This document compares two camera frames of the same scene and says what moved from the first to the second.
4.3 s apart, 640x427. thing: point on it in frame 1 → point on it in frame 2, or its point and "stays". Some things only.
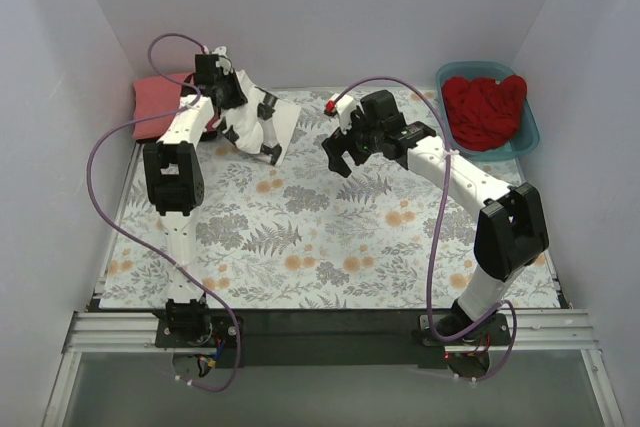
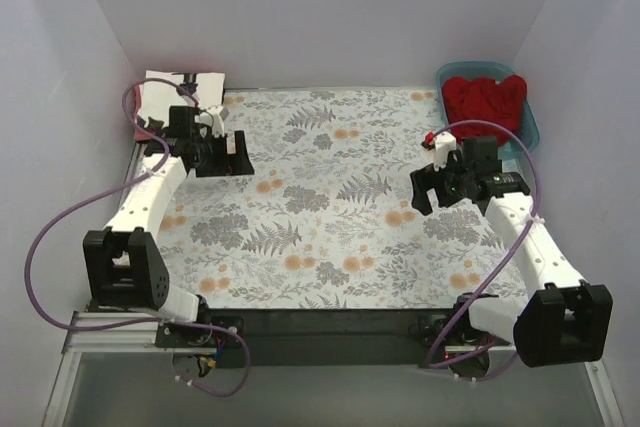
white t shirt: (253, 132) → (155, 99)
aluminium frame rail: (136, 331) stays
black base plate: (331, 338) stays
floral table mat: (393, 232) stays
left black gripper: (265, 110) → (230, 155)
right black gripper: (351, 142) → (432, 187)
